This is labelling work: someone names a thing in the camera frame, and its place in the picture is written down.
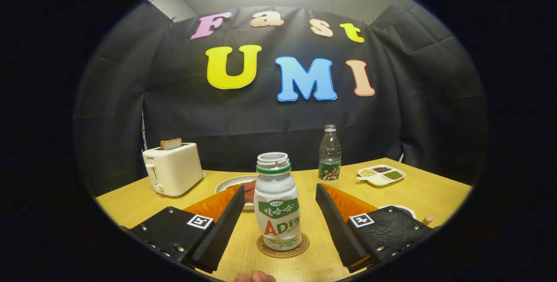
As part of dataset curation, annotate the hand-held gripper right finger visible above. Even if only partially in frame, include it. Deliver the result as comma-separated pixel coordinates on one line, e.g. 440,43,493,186
315,183,440,274

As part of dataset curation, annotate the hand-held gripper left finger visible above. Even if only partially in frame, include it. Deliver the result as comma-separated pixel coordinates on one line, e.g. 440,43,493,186
124,185,246,274

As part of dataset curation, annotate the round cork coaster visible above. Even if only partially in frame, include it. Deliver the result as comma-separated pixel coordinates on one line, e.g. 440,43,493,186
257,232,310,259

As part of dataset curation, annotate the white cup wooden handle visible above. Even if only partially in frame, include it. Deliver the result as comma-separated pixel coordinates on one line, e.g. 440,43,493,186
378,205,438,226

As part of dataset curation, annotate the white juice bottle green label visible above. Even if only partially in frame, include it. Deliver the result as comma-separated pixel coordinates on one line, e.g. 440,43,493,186
254,152,302,250

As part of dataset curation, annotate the clear plastic water bottle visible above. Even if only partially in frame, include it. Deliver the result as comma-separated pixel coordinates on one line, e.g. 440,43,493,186
318,124,342,181

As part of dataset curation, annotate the wooden table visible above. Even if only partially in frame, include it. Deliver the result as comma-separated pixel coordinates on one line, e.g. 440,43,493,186
95,158,474,282

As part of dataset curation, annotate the white round plate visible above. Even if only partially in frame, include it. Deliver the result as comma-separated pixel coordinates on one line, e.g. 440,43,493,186
215,175,259,211

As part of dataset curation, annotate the white divided dish with beans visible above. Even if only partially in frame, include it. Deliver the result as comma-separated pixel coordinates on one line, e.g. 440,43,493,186
357,164,406,187

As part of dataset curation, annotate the cream toaster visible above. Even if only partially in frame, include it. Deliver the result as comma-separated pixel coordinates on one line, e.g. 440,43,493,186
142,143,206,198

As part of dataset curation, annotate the black backdrop cloth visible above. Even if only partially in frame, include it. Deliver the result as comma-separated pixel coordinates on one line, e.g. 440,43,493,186
72,0,488,198

